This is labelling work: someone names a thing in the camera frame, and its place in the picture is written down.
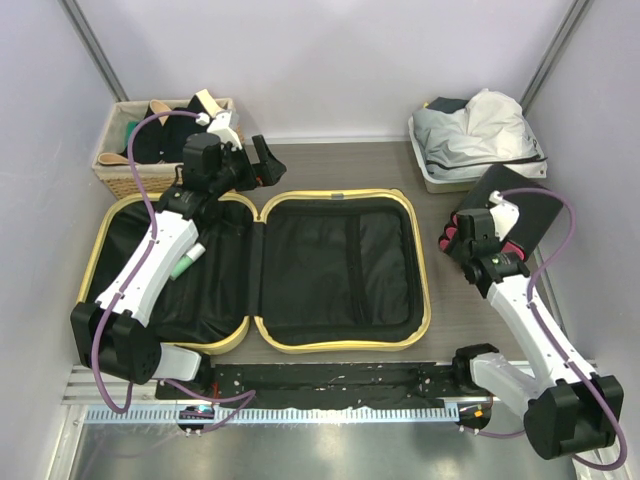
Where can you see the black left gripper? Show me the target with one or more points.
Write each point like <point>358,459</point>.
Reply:
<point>265,173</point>

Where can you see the black and pink drawer box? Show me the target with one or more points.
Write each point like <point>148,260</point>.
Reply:
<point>536,212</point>

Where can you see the grey garment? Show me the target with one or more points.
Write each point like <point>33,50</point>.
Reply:
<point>463,137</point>

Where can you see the green and white bottle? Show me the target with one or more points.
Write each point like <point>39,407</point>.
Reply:
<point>187,260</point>

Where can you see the yellow hard-shell suitcase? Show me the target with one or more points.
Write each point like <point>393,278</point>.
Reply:
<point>311,270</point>

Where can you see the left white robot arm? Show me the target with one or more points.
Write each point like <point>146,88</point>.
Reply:
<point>112,332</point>

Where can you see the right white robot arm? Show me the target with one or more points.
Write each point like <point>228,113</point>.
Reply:
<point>565,406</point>

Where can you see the white plastic mesh basket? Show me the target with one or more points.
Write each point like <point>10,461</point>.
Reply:
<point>535,171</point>

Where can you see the beige item with white tag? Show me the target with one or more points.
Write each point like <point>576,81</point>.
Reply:
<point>205,103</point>

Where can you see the woven wicker basket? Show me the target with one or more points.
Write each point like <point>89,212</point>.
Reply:
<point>119,179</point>

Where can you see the black clothing in basket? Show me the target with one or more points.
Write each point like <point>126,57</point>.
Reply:
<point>163,140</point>

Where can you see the green cloth in basket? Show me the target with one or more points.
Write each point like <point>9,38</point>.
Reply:
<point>132,129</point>

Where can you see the beige shoe insole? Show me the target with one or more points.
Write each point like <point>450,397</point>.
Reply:
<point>112,159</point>

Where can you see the crumpled white plastic bag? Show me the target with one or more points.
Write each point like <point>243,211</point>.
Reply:
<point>583,472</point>

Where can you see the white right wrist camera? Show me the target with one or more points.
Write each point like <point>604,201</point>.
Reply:
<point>504,213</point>

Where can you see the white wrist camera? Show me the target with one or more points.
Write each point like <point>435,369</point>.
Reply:
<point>223,125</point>
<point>504,213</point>

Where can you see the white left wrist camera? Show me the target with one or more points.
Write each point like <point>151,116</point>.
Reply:
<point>223,125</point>

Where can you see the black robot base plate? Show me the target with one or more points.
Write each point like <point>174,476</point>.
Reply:
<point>338,386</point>

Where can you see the white slotted cable duct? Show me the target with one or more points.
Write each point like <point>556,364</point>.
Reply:
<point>200,414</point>

